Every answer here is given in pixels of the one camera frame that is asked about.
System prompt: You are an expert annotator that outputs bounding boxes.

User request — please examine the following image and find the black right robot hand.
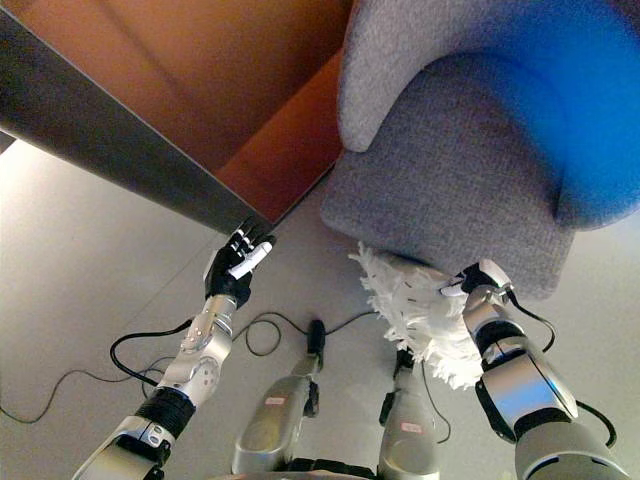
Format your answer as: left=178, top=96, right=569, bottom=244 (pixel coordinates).
left=439, top=259, right=516, bottom=307

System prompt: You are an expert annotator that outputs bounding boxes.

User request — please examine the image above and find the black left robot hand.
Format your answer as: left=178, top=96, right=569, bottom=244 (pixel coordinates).
left=203, top=227, right=278, bottom=309

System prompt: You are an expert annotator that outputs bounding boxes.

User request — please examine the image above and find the white fluffy duster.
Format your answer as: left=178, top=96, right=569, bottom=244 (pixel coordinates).
left=348, top=240, right=487, bottom=392

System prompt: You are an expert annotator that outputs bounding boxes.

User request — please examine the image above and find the grey fabric sofa armchair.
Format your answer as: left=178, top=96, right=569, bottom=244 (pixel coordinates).
left=319, top=0, right=640, bottom=302

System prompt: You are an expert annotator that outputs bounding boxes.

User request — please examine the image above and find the black left robot foot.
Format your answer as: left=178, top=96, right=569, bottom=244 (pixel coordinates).
left=305, top=319, right=328, bottom=355

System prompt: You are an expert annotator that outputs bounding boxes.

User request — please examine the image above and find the black robot foot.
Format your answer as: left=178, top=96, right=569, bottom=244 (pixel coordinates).
left=305, top=319, right=328, bottom=355
left=393, top=346, right=417, bottom=377

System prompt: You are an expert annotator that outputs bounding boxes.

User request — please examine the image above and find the black right robot foot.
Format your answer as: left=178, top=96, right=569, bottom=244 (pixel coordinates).
left=393, top=346, right=417, bottom=377

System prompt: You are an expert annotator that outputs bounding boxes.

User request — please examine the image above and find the silver left robot leg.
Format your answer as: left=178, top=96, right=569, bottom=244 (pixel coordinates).
left=231, top=349, right=324, bottom=474

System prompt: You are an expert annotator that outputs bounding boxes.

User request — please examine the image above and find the silver robot leg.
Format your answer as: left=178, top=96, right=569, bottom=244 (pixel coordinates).
left=231, top=349, right=324, bottom=474
left=378, top=360, right=442, bottom=480

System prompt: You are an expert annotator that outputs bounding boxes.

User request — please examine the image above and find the silver right robot leg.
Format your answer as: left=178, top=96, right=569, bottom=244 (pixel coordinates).
left=378, top=360, right=442, bottom=480

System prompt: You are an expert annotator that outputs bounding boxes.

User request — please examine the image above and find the thin black floor cable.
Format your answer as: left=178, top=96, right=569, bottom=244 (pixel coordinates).
left=0, top=311, right=376, bottom=424

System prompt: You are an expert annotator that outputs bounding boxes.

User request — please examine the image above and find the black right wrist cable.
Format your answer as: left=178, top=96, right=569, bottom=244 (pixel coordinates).
left=503, top=284, right=619, bottom=447

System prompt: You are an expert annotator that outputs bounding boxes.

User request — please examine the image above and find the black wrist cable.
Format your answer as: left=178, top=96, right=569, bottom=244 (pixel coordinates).
left=109, top=316, right=202, bottom=390
left=503, top=284, right=619, bottom=447

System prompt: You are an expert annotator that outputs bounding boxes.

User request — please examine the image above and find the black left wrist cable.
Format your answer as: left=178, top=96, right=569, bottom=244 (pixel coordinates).
left=109, top=316, right=202, bottom=390

